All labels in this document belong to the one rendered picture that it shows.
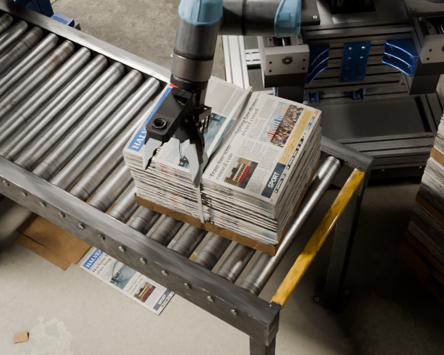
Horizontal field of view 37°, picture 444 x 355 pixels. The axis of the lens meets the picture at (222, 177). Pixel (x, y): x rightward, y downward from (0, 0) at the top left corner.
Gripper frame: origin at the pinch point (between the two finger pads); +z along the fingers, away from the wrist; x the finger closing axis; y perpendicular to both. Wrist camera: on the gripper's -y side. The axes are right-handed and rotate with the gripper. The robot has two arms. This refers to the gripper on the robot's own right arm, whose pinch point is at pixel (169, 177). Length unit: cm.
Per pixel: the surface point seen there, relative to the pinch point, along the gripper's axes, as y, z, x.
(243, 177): 17.1, 2.9, -9.7
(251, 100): 35.5, -7.9, -2.3
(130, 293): 73, 89, 39
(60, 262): 74, 89, 71
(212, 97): 32.8, -6.7, 6.4
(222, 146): 22.3, -0.2, -1.9
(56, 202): 20, 28, 38
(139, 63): 64, 1, 43
